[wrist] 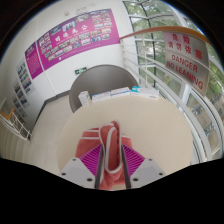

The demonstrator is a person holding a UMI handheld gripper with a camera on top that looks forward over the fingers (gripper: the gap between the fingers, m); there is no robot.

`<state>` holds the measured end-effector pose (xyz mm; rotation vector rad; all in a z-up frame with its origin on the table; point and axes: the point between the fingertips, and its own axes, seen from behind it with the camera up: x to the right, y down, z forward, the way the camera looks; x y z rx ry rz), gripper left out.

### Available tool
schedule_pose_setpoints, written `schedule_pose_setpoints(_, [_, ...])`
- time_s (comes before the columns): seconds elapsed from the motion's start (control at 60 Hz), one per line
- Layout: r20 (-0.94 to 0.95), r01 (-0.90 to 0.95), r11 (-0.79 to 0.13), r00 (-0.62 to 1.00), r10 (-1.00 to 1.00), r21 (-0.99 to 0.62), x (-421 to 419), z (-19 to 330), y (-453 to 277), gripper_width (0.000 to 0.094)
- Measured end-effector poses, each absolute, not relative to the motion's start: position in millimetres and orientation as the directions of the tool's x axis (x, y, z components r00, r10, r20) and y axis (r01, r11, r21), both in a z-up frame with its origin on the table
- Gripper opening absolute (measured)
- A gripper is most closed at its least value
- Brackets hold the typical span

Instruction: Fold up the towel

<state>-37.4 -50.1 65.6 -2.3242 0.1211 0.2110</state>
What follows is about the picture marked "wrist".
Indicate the large magenta photo poster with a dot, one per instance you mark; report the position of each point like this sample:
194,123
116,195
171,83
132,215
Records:
78,38

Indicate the small upright white box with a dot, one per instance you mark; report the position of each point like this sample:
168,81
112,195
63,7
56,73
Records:
84,98

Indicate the white stair railing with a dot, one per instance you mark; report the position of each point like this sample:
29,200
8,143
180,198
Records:
16,128

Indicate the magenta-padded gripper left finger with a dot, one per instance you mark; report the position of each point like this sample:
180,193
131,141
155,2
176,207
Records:
90,161

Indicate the small magenta text poster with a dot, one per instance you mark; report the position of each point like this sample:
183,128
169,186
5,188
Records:
33,60

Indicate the green exit sign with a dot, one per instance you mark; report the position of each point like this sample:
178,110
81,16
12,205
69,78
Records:
81,70

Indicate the grey curved-back chair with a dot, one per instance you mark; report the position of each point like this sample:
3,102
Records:
103,78

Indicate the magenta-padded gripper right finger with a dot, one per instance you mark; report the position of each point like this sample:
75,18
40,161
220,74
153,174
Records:
133,161

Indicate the grey sign with red characters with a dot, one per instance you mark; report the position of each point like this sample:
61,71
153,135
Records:
186,46

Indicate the flat white and teal box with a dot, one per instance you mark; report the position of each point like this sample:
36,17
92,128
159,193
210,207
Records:
146,93

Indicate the pink towel with white trim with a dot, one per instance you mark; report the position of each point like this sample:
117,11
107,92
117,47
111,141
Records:
112,146

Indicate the grey sign with red letters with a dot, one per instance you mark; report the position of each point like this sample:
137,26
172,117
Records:
186,71

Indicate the white photo notice board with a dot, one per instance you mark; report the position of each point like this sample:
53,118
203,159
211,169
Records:
18,96
24,77

